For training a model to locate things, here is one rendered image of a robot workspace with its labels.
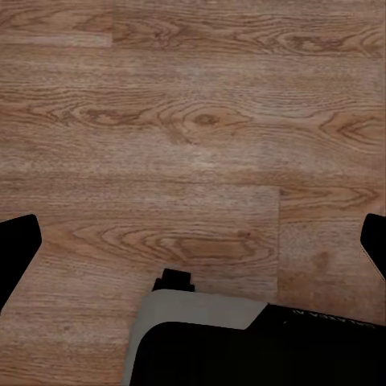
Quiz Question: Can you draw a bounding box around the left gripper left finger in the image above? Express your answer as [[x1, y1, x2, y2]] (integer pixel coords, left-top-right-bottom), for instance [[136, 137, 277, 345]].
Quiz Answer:
[[0, 214, 42, 310]]

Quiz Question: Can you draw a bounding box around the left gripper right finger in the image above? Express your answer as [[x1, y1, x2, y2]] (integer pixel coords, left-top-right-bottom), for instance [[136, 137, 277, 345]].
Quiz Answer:
[[360, 213, 386, 279]]

